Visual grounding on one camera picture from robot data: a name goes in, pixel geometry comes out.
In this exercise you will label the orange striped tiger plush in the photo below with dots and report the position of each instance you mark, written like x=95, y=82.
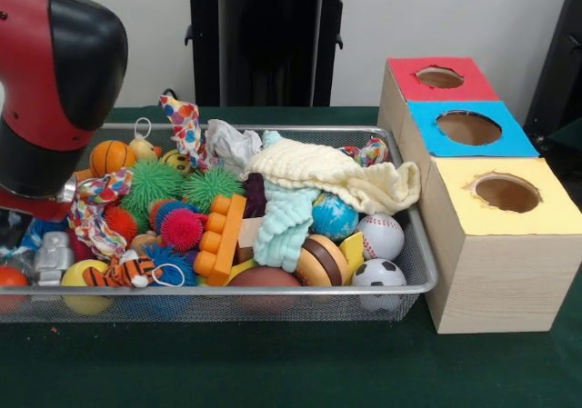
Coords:
x=119, y=272

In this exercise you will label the cream muslin cloth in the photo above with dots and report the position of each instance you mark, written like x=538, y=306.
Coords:
x=336, y=172

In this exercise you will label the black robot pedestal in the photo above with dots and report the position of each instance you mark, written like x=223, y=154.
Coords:
x=204, y=53

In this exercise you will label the mint green muslin cloth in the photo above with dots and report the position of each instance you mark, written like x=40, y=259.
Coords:
x=282, y=231

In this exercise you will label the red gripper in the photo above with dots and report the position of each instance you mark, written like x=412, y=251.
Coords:
x=36, y=208

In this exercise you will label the blue globe ball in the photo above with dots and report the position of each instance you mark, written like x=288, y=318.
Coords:
x=334, y=219

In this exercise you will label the wooden box with three holes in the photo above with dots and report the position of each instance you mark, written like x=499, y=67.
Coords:
x=500, y=281

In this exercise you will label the brown toy football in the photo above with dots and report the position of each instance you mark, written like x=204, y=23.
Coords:
x=266, y=279

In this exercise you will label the orange plastic building block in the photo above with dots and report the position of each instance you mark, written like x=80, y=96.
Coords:
x=223, y=240

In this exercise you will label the black and white soccer ball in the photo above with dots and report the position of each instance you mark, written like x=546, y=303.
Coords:
x=379, y=272

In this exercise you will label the white baseball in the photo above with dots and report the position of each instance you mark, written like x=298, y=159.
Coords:
x=382, y=237

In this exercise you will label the silver mesh bin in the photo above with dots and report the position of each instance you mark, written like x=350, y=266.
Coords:
x=227, y=308

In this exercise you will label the toy burger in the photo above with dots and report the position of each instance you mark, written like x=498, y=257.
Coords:
x=323, y=260

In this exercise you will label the crushed clear plastic bottle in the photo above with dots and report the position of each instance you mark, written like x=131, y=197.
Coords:
x=29, y=240

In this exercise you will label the orange toy basketball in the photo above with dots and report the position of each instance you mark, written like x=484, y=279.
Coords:
x=113, y=158

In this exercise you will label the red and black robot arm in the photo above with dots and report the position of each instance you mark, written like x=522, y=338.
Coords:
x=54, y=85

